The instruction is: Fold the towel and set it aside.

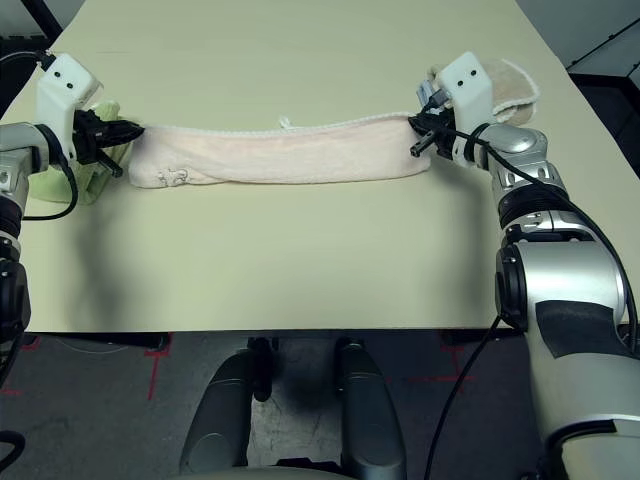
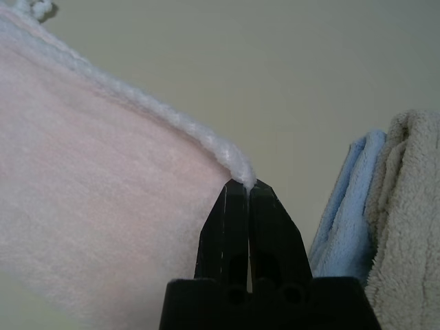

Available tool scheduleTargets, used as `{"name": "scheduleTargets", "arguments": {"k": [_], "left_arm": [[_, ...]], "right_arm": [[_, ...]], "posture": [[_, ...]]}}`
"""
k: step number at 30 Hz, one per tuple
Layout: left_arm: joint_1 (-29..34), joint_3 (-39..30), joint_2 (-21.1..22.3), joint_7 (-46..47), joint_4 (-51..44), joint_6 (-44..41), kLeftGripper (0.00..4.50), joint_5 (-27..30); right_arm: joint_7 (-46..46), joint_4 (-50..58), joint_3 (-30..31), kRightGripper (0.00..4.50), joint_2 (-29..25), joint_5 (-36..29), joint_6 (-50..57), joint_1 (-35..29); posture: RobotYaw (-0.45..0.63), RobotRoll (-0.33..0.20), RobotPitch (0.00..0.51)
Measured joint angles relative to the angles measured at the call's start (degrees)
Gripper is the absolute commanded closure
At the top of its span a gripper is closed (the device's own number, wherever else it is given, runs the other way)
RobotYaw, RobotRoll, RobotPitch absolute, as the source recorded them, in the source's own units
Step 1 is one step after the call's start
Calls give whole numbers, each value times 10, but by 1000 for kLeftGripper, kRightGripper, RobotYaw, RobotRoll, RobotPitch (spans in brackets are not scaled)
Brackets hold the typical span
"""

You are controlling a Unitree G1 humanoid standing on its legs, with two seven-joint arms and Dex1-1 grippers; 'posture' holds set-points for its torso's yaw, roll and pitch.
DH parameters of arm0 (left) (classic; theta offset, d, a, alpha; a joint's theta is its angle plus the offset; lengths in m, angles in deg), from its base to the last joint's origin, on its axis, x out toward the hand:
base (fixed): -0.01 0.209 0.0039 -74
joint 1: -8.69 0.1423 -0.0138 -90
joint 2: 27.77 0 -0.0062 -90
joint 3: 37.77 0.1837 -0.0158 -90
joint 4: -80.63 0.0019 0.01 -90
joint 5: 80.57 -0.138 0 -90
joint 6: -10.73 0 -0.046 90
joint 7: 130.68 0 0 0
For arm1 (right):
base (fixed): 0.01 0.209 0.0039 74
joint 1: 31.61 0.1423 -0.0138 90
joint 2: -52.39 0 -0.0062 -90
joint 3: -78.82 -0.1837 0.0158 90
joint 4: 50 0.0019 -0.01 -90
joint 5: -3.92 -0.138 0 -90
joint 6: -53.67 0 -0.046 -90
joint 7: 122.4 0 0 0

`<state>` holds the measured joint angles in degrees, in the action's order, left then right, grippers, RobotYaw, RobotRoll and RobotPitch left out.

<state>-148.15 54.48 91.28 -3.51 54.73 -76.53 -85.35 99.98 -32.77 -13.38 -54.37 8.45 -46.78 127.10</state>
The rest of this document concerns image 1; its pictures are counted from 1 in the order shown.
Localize dark grey robot right leg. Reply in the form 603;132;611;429
334;337;406;480

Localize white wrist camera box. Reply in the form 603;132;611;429
35;51;107;161
437;49;496;164

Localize pink fluffy towel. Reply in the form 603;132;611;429
128;112;434;190

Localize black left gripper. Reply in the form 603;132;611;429
71;109;147;179

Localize dark grey robot left leg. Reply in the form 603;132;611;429
179;337;280;474

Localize beige folded towel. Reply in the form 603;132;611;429
487;58;541;126

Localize light blue folded towel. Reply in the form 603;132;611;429
414;79;441;109

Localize grey robot torso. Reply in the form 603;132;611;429
174;462;351;480

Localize wooden side table black frame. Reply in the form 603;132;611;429
34;0;66;34

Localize green folded towel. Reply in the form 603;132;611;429
27;99;136;206

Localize dark grey robot leg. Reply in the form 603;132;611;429
179;337;280;474
334;337;406;480

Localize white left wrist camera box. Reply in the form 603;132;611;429
35;51;107;161

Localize black tripod bar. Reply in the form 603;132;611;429
567;19;640;66

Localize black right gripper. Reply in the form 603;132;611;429
406;110;462;160

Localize red floor tape cross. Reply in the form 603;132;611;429
406;343;477;385
143;344;175;402

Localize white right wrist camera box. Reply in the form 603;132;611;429
437;49;496;164

